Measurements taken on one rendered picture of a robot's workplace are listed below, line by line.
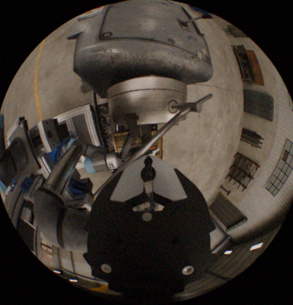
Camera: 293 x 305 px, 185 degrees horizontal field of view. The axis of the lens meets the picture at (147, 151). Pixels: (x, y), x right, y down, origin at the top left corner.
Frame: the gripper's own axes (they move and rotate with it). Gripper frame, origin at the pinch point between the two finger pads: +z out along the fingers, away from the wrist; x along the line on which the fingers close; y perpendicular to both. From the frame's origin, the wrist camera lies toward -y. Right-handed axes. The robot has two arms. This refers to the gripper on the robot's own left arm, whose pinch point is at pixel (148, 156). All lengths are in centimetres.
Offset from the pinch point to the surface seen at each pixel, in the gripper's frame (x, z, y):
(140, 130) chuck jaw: -2.5, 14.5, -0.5
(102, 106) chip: -41, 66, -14
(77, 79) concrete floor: -101, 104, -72
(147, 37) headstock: 1.4, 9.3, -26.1
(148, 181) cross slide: -3, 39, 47
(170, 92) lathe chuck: 6.3, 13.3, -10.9
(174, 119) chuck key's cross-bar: 4.8, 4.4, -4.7
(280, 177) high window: 762, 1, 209
